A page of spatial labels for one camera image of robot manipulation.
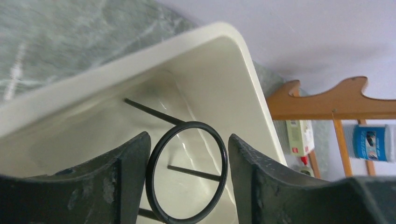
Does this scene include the orange wooden shelf rack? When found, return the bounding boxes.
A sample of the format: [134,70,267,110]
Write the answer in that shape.
[267,76,396,177]

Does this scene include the blue white container on shelf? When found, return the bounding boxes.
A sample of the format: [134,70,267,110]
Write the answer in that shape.
[353,125,394,162]

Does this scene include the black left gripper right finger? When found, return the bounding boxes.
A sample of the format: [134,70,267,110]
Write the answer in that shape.
[228,134,396,224]

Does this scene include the black wire tripod stand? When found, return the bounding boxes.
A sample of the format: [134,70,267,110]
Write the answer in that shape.
[123,98,229,224]

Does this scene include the beige plastic bin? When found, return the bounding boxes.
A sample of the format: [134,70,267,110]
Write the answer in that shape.
[0,22,286,224]

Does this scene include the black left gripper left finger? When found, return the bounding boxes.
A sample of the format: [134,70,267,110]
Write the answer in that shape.
[0,132,151,224]

